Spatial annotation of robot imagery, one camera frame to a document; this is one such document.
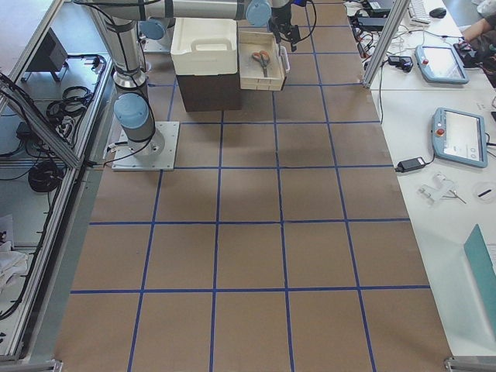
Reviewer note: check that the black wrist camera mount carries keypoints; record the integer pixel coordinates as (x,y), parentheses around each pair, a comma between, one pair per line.
(290,34)

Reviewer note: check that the white plastic tray box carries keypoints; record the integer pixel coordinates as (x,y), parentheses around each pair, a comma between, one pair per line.
(204,46)

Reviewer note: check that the blue teach pendant near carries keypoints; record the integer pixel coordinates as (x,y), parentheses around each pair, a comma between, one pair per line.
(459,137)

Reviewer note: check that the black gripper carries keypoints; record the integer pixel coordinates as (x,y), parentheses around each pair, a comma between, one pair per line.
(278,15)

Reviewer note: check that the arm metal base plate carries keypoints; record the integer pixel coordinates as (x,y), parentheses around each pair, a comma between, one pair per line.
(159,153)
(157,46)

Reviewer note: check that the blue teach pendant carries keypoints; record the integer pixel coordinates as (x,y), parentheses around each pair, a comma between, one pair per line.
(459,137)
(440,65)

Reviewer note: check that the grey orange handled scissors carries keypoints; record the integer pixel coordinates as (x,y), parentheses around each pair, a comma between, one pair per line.
(263,58)

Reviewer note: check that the open wooden drawer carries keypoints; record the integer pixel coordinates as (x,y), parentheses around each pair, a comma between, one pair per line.
(250,71)

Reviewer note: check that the white drawer handle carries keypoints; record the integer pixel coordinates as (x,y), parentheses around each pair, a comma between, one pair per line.
(284,59)

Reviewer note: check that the aluminium frame post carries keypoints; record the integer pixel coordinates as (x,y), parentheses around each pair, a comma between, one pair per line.
(390,28)

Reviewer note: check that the blue teach pendant far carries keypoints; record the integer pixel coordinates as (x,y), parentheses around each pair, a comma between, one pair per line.
(440,65)

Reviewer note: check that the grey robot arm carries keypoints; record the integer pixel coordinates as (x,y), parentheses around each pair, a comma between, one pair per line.
(117,23)
(157,28)

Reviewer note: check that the black computer mouse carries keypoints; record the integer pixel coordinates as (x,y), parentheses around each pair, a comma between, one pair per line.
(438,13)

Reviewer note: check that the black power adapter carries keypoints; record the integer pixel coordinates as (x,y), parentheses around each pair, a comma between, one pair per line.
(413,164)

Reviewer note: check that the teal laptop lid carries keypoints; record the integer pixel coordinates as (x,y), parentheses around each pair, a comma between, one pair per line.
(480,262)

